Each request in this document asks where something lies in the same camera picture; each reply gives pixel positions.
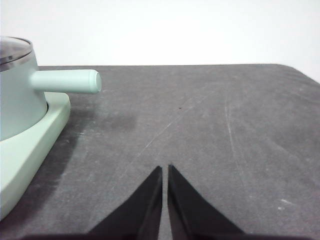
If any green steamer pot with handle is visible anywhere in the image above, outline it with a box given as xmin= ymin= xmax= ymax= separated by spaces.
xmin=0 ymin=51 xmax=102 ymax=141

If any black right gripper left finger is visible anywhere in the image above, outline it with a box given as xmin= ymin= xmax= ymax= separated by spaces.
xmin=84 ymin=165 xmax=163 ymax=240

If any glass lid with green knob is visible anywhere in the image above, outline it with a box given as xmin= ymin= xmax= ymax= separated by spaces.
xmin=0 ymin=36 xmax=34 ymax=72

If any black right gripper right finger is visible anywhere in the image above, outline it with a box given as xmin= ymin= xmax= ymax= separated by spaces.
xmin=167 ymin=164 xmax=251 ymax=240

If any green breakfast machine base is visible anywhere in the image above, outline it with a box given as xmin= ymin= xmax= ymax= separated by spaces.
xmin=0 ymin=91 xmax=72 ymax=214

